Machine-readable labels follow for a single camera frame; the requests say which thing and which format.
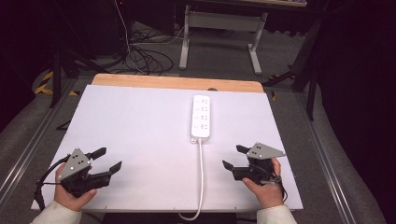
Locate grey metal floor rail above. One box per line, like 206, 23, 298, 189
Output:
293, 92, 358, 224
0, 77, 78, 201

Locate white power strip cable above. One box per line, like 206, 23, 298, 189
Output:
177, 138, 205, 222

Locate yellow black floor tape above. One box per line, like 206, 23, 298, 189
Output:
34, 70, 80, 97

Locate wooden table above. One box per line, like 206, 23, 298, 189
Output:
91, 73, 265, 93

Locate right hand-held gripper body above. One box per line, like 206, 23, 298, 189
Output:
232, 142, 287, 187

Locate black metal stand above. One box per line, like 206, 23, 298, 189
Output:
49, 46, 110, 108
261, 18, 323, 121

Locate thin white floor cable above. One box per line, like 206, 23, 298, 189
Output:
113, 0, 148, 76

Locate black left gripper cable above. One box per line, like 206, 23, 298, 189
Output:
33, 154, 71, 213

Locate person's right hand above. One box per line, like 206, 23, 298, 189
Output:
242, 157, 285, 210

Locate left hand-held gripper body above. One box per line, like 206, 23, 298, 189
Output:
57, 147, 112, 199

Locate white metal desk frame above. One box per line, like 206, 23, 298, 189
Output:
178, 0, 307, 76

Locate white foam board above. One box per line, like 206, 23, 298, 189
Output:
31, 84, 304, 213

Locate white power strip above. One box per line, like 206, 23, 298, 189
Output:
191, 94, 211, 145

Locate person's left hand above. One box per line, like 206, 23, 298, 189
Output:
53, 163, 98, 213

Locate black floor cable tangle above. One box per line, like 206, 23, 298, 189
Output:
122, 27, 175, 77

